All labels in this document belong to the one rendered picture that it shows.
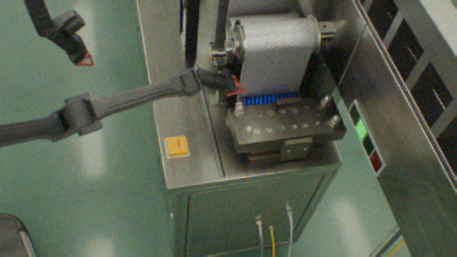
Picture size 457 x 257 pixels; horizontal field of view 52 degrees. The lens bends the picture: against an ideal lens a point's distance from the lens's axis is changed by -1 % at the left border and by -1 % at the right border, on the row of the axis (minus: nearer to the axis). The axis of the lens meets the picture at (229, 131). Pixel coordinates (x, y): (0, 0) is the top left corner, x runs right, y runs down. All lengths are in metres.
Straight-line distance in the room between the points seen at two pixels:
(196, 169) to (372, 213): 1.40
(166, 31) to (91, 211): 1.08
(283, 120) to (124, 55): 1.79
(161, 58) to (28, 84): 1.38
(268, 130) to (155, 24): 0.78
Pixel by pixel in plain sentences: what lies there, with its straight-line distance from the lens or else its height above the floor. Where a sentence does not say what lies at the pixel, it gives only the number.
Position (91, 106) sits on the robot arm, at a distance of 1.36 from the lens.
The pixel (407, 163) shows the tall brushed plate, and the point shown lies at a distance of 1.35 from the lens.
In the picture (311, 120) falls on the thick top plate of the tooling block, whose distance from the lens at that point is 1.71.
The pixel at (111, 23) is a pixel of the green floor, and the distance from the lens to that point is 3.50.
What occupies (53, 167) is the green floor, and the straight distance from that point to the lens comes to 2.80.
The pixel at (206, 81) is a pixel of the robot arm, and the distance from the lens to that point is 1.56.
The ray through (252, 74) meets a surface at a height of 1.15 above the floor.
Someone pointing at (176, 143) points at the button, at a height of 0.92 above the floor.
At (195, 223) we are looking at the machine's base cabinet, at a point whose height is 0.56.
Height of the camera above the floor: 2.35
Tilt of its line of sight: 55 degrees down
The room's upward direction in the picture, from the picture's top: 10 degrees clockwise
